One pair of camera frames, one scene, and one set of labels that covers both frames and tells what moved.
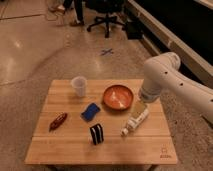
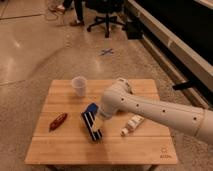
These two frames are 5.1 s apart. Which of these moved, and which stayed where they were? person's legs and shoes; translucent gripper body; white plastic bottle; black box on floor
Moved: translucent gripper body
Stayed: person's legs and shoes; white plastic bottle; black box on floor
